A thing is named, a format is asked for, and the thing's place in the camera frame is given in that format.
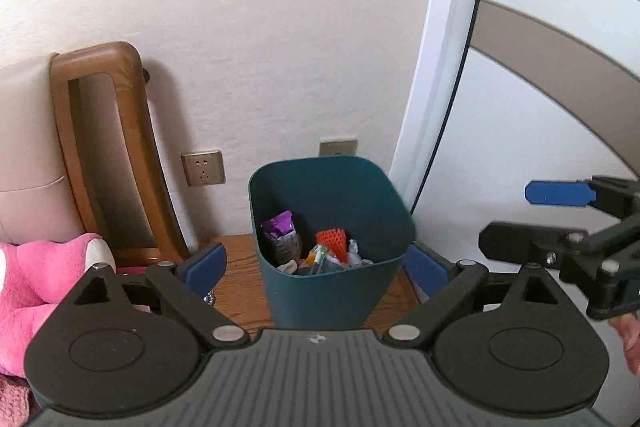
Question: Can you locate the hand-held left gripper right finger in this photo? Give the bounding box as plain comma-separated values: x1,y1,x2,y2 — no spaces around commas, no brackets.
389,243,576,350

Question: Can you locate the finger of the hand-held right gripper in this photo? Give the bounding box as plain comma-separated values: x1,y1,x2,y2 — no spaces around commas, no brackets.
524,176,640,220
478,221,591,265

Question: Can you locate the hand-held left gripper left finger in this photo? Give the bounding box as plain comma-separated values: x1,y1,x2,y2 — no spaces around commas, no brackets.
60,243,251,350

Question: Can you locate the orange foam net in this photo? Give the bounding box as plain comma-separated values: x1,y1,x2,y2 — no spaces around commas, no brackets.
316,228,347,260

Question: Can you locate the teal plastic bin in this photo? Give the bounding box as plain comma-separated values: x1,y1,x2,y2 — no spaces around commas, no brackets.
248,156,417,330

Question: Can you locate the person's right hand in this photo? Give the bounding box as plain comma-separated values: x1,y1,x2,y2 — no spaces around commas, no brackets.
610,313,640,375

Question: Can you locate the wooden nightstand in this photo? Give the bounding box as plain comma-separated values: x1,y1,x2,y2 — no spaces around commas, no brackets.
209,234,422,338

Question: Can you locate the pile of wrappers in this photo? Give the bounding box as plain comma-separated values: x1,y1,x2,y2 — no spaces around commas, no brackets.
346,239,374,268

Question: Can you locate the purple wrapper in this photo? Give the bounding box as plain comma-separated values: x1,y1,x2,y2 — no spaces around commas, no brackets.
261,210,296,242

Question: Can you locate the dark grey wrapper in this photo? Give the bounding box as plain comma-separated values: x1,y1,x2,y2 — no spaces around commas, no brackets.
274,232,303,264

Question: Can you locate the white and brown wardrobe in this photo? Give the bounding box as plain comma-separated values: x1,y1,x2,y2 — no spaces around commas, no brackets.
387,0,640,268

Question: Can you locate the pink plush bear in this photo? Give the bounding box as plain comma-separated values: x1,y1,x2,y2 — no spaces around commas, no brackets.
0,233,117,379

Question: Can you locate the beige wall socket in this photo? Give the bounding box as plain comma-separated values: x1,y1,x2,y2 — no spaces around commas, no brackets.
181,150,226,186

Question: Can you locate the grey wall socket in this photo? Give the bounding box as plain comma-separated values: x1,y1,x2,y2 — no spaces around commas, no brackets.
318,136,359,158

